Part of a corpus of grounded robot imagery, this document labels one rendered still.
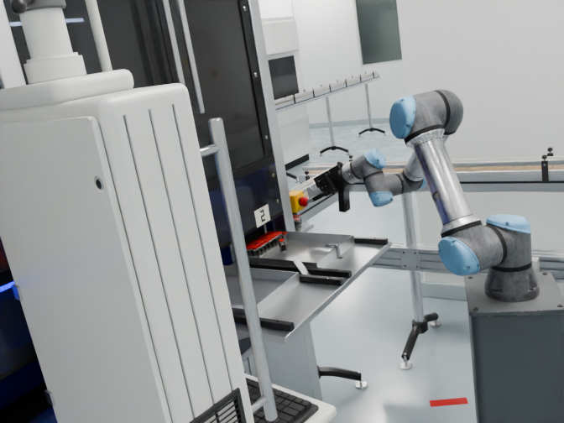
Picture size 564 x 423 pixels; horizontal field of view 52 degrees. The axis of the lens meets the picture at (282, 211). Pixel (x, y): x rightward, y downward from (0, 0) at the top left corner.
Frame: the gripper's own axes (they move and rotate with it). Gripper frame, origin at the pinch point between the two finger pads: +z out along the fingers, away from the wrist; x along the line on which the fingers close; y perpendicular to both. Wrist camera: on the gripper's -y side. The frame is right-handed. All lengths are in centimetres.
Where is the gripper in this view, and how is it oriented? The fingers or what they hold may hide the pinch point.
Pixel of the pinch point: (310, 201)
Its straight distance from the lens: 223.0
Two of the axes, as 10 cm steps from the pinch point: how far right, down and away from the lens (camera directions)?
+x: -5.3, 3.1, -7.9
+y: -4.9, -8.7, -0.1
